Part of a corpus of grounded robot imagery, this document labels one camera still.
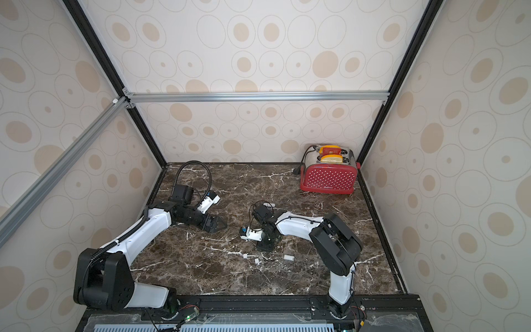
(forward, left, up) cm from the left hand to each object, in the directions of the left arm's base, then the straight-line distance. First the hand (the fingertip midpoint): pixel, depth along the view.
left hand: (222, 220), depth 82 cm
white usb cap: (-10, -9, -13) cm, 18 cm away
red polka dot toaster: (+23, -51, 0) cm, 56 cm away
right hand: (-6, -15, -14) cm, 21 cm away
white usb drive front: (-10, -27, -13) cm, 32 cm away
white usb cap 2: (-11, -14, -13) cm, 22 cm away
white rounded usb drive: (+16, -19, -13) cm, 28 cm away
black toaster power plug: (+37, -34, -9) cm, 51 cm away
